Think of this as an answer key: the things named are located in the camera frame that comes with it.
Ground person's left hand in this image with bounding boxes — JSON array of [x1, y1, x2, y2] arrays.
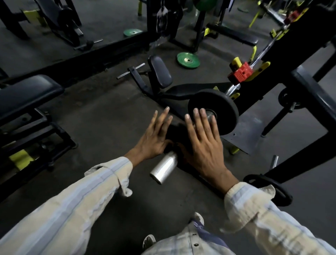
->
[[124, 106, 174, 168]]

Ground silver barbell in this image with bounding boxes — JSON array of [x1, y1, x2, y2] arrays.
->
[[150, 24, 289, 185]]

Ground person's striped shirt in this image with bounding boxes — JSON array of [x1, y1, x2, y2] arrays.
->
[[141, 222, 237, 255]]

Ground person's right forearm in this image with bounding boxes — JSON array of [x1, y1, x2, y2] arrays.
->
[[220, 182, 336, 255]]

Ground small black weight plate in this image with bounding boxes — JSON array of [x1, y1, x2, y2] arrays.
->
[[164, 122, 196, 161]]

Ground person's white left shoe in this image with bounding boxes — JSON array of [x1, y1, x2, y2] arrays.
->
[[142, 234, 156, 250]]

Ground person's white right shoe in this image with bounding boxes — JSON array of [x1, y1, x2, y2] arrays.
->
[[190, 212, 205, 226]]

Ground person's left forearm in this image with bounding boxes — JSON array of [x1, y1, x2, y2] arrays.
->
[[0, 157, 133, 255]]

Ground large black weight plate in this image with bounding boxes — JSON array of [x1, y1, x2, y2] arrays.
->
[[187, 88, 239, 136]]

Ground black ring weight plate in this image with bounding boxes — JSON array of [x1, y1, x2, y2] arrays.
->
[[243, 174, 293, 207]]

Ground yellow and black machine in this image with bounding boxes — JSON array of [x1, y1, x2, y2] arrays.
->
[[248, 0, 310, 30]]

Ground black rack frame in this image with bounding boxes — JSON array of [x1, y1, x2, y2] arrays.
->
[[234, 3, 336, 184]]

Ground black padded bench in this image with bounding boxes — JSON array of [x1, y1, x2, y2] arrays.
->
[[0, 75, 78, 203]]

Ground green weight plate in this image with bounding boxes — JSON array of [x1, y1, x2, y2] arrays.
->
[[123, 28, 143, 37], [193, 0, 217, 12], [176, 52, 201, 69]]

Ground small black plate on peg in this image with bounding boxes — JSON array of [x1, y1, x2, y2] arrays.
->
[[278, 88, 303, 110]]

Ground black flat bench yellow legs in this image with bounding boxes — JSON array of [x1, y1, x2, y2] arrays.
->
[[203, 23, 259, 62]]

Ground grey metal base plate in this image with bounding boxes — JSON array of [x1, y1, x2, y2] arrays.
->
[[223, 112, 266, 155]]

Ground person's white shoe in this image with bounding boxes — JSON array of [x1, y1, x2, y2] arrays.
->
[[190, 212, 205, 226], [142, 234, 156, 250]]

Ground black machine with seat pad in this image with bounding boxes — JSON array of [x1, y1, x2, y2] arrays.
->
[[117, 55, 231, 119]]

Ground clear plastic bag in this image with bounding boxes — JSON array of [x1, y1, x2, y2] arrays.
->
[[156, 5, 170, 46]]

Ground black exercise machine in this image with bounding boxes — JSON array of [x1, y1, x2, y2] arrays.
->
[[34, 0, 103, 52]]

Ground person's right hand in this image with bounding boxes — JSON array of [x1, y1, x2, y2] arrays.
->
[[178, 108, 240, 195]]

